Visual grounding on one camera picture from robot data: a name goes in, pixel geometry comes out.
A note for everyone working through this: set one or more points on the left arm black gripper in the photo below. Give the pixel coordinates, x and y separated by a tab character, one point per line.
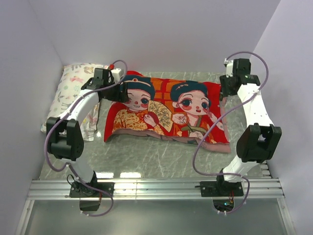
121	97

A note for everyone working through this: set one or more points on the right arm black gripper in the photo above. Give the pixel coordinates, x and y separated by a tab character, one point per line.
225	91

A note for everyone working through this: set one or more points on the red cartoon pillowcase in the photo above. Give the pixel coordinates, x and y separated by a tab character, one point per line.
173	110

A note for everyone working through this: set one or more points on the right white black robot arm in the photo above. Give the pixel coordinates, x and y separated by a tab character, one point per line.
261	137

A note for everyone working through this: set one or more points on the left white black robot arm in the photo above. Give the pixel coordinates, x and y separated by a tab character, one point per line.
64	142

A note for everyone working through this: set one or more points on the floral patterned small pillow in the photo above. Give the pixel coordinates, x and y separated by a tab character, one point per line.
73	78

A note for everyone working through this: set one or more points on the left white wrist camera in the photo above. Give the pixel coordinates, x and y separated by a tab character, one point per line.
116	72

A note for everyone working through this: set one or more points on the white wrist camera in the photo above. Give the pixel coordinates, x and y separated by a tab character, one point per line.
116	72
229	67

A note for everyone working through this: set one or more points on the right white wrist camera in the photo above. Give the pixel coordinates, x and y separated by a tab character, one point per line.
229	67

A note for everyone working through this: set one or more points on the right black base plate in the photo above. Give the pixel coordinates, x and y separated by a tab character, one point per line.
217	189

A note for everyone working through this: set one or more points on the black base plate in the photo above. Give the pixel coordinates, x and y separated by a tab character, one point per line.
78	190
217	189

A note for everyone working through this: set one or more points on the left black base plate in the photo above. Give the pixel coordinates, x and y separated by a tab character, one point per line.
78	190

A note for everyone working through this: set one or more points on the aluminium rail frame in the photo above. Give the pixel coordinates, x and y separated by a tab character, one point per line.
131	186

